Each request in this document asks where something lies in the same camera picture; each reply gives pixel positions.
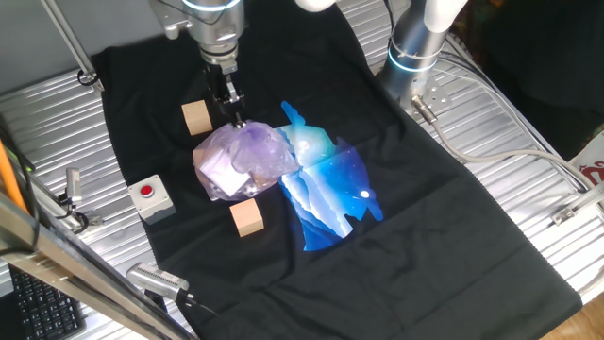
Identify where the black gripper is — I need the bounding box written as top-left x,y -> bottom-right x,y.
205,64 -> 247,129

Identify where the translucent purple plastic bag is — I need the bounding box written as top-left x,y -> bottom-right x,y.
193,120 -> 301,202

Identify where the white box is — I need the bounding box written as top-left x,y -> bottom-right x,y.
198,149 -> 251,197

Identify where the white bag with red print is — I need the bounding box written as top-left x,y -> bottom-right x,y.
568,127 -> 604,189

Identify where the light wooden cube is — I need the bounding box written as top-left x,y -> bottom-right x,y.
180,99 -> 214,137
229,197 -> 265,238

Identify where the grey box with red button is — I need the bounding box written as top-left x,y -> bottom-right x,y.
127,174 -> 177,226

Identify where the thin metal pole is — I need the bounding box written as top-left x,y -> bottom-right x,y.
40,0 -> 106,94

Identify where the orange rod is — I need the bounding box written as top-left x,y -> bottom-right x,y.
0,139 -> 29,213

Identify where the black cloth with blue print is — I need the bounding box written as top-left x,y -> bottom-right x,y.
92,0 -> 584,340

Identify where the black keyboard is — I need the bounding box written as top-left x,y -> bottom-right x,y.
8,266 -> 87,340

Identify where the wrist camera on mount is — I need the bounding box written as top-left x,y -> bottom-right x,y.
150,0 -> 190,42

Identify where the small grey camera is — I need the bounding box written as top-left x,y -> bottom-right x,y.
64,167 -> 84,205

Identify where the silver ribbed camera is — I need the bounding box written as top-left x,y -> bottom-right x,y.
126,263 -> 191,303

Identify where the black camera cable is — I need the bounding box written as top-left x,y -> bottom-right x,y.
178,291 -> 221,316

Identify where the metal camera mount rail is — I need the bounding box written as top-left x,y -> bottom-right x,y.
18,174 -> 103,232

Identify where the aluminium frame beam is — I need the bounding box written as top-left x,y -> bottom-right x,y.
0,191 -> 194,340

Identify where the black hanging cable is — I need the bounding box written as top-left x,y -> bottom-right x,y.
0,115 -> 42,259

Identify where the thin white cable bundle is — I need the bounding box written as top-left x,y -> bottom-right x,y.
436,32 -> 604,190

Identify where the thick grey base cable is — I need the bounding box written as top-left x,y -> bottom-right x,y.
410,93 -> 596,193

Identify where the metal angle bracket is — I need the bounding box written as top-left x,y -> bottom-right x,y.
550,181 -> 604,227

